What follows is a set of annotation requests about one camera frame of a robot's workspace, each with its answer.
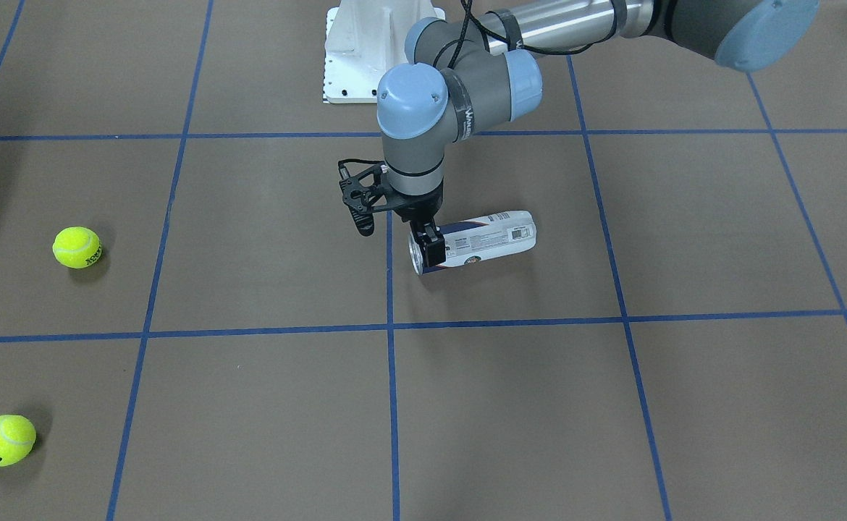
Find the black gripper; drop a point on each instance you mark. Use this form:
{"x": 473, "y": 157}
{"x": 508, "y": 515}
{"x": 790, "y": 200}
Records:
{"x": 418, "y": 209}

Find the clear Wilson tennis ball can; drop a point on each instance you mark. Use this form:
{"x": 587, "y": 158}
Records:
{"x": 478, "y": 239}

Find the yellow tennis ball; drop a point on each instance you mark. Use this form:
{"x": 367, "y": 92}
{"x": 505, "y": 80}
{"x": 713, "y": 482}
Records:
{"x": 17, "y": 438}
{"x": 77, "y": 247}

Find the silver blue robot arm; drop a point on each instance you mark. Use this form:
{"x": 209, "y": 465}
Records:
{"x": 467, "y": 77}

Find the brown paper table cover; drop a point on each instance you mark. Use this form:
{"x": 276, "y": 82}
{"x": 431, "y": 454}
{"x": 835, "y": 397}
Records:
{"x": 674, "y": 347}

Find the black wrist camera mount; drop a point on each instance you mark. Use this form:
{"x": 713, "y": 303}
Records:
{"x": 366, "y": 193}

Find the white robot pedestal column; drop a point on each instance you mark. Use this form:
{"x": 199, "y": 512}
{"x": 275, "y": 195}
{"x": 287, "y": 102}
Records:
{"x": 364, "y": 39}

